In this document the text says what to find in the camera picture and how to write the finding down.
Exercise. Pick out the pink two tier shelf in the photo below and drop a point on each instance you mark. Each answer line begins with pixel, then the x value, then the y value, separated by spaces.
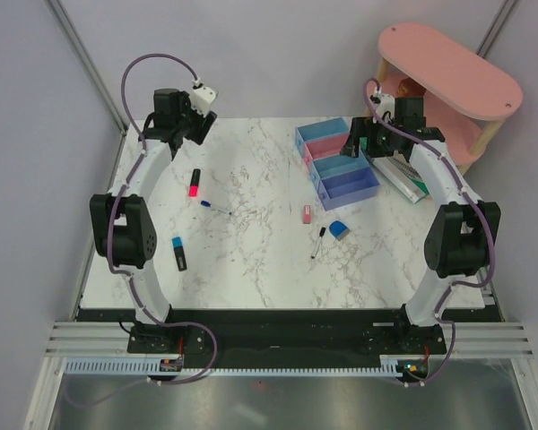
pixel 467 98

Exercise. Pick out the red brown small box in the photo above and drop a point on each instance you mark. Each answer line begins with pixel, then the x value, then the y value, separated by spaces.
pixel 408 87

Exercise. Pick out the pink eraser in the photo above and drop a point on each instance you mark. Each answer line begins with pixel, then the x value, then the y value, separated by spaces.
pixel 307 214

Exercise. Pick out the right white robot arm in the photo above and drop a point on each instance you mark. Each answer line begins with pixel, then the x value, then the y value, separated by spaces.
pixel 461 238

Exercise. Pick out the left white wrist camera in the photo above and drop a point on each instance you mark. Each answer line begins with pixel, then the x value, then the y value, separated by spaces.
pixel 202 97

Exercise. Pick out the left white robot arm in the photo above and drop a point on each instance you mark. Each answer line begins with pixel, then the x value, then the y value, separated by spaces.
pixel 122 225

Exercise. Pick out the green spiral notebook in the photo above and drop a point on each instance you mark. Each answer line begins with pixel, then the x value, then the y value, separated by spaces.
pixel 392 165

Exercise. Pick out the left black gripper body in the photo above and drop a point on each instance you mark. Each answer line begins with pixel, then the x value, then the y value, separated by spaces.
pixel 187 116

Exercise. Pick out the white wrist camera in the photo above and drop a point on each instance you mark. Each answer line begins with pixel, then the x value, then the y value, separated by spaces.
pixel 202 97
pixel 384 105

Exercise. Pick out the pink bin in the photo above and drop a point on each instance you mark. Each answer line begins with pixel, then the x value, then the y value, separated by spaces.
pixel 322 148

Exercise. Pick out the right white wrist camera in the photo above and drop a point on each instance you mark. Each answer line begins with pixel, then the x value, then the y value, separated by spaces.
pixel 384 105

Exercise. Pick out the light blue end bin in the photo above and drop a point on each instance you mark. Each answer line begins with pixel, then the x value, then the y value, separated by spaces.
pixel 319 130

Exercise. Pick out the purple blue bin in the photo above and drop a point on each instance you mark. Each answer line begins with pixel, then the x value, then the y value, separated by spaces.
pixel 341 190

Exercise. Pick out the black capped pen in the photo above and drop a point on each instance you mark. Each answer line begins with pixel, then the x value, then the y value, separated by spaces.
pixel 318 243

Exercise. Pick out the white cable duct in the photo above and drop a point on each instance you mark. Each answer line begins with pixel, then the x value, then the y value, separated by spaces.
pixel 154 366

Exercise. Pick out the blue capped pen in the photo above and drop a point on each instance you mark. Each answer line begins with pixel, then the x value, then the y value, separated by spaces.
pixel 214 207

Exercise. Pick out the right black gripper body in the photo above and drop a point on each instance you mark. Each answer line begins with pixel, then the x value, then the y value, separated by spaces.
pixel 380 141

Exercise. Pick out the pink highlighter marker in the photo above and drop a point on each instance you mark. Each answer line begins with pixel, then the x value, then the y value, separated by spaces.
pixel 193 188

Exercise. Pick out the blue pencil sharpener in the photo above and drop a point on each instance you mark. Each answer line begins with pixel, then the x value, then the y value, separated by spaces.
pixel 338 230

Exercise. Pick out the blue highlighter marker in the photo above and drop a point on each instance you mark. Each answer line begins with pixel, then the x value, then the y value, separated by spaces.
pixel 179 253

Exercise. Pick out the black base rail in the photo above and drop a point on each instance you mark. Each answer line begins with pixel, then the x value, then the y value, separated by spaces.
pixel 196 331

